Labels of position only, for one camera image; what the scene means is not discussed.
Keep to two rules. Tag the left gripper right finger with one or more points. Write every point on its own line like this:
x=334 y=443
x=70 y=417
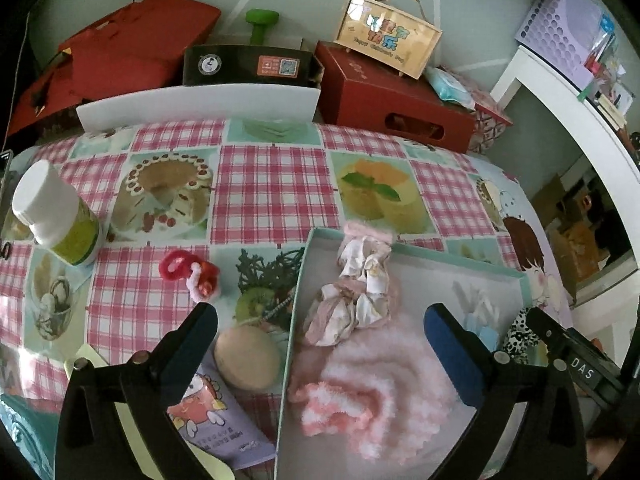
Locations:
x=549 y=442

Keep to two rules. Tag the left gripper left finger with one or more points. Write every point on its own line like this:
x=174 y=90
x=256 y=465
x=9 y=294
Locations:
x=180 y=353

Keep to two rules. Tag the leopard print scrunchie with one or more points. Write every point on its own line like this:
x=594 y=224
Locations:
x=519 y=339

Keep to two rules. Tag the purple baby wipes pack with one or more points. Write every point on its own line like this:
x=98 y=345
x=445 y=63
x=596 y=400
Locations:
x=209 y=417

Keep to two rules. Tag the pink fluffy towel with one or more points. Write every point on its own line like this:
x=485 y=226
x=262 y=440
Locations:
x=383 y=389

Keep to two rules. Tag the pink white satin scrunchie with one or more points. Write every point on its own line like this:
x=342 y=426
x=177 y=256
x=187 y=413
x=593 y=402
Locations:
x=363 y=297

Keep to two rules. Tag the light green cloth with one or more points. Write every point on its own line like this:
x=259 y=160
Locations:
x=114 y=422

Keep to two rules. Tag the person's hand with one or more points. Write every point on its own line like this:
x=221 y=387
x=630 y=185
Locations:
x=611 y=459

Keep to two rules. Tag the teal shallow cardboard tray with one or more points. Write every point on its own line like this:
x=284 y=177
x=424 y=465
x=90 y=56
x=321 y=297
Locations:
x=424 y=277

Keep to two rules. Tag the white pill bottle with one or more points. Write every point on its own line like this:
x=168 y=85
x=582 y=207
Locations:
x=59 y=219

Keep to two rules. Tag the patterned cake tablecloth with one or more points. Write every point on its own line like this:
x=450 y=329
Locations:
x=247 y=194

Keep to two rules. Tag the patterned red gift box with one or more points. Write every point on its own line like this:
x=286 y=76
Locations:
x=491 y=121

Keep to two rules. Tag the blue wet wipes pack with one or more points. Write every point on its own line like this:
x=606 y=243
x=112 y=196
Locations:
x=448 y=88

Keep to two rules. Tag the purple perforated basket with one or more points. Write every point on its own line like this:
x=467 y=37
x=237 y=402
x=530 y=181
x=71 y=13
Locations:
x=570 y=35

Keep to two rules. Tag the large red gift bag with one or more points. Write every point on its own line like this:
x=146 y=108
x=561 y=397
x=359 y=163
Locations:
x=137 y=47

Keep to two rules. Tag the black box with dial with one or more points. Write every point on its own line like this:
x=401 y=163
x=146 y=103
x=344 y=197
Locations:
x=245 y=64

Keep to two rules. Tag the green dumbbell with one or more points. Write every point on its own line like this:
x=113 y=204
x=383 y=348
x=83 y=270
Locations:
x=261 y=20

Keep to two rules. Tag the red carton with handle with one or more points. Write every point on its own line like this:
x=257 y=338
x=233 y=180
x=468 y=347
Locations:
x=361 y=93

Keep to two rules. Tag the wooden box with strap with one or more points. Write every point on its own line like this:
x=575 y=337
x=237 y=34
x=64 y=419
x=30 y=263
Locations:
x=389 y=35

